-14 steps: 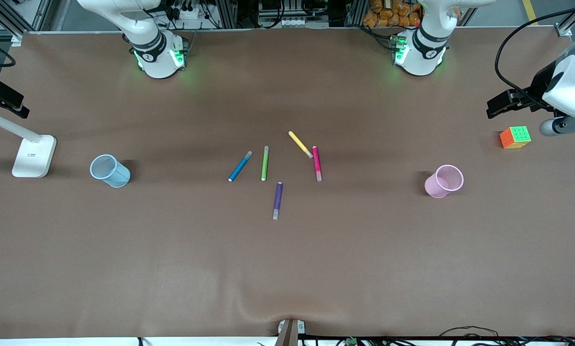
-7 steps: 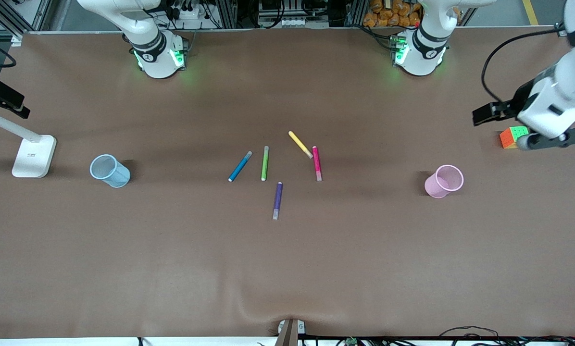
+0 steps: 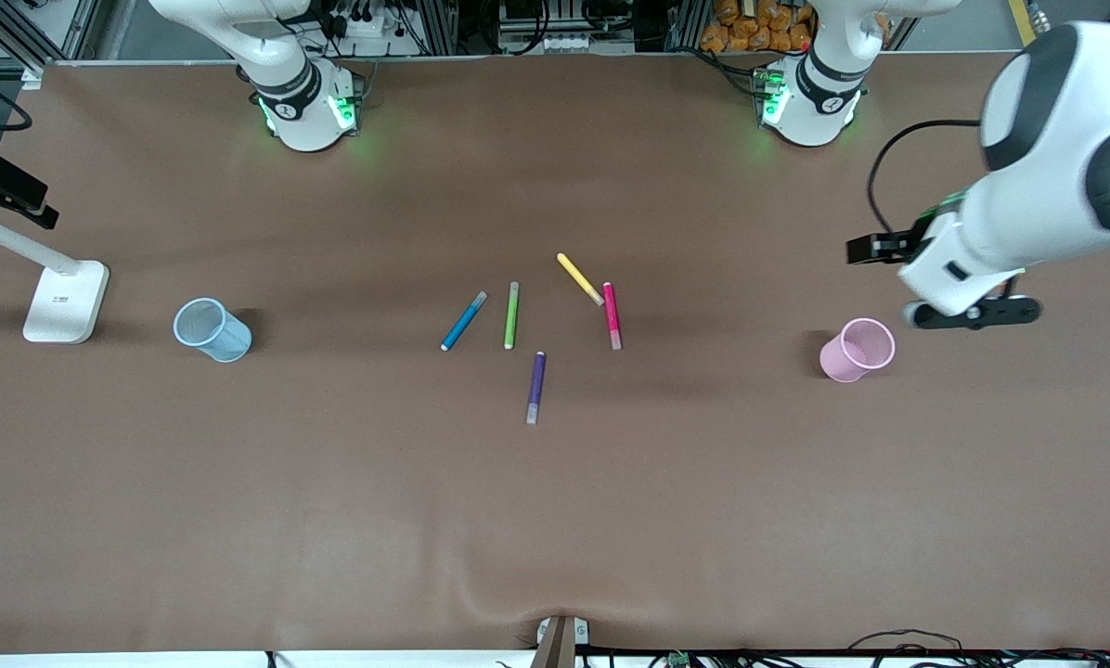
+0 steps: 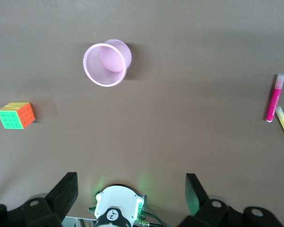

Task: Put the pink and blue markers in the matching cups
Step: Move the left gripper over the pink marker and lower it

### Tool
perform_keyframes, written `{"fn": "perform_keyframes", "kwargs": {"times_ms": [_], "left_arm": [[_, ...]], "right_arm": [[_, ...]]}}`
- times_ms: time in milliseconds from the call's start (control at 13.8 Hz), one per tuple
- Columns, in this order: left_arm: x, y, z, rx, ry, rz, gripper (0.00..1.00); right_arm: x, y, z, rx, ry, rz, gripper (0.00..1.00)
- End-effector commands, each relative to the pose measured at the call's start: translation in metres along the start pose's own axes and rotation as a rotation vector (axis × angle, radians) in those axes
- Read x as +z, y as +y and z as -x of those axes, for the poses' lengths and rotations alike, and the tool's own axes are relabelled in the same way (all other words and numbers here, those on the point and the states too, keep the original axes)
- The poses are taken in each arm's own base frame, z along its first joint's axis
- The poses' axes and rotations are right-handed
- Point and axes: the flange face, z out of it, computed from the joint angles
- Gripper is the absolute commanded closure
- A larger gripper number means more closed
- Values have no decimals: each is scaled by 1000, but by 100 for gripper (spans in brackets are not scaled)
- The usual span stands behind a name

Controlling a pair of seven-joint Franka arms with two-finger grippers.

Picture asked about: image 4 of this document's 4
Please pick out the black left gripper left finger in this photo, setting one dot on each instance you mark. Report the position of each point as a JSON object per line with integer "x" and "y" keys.
{"x": 56, "y": 205}

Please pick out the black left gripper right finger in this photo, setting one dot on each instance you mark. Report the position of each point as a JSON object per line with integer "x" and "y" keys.
{"x": 208, "y": 212}

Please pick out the pink marker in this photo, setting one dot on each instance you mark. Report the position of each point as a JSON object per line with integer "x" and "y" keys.
{"x": 274, "y": 104}

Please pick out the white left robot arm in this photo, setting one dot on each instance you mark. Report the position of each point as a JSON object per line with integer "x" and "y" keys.
{"x": 118, "y": 201}

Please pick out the brown table mat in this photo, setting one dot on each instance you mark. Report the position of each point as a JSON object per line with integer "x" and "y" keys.
{"x": 156, "y": 142}

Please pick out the colourful puzzle cube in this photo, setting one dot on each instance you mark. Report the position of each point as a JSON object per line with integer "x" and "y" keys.
{"x": 14, "y": 116}

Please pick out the pink mesh cup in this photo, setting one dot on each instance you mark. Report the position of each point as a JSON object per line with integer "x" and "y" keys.
{"x": 106, "y": 63}

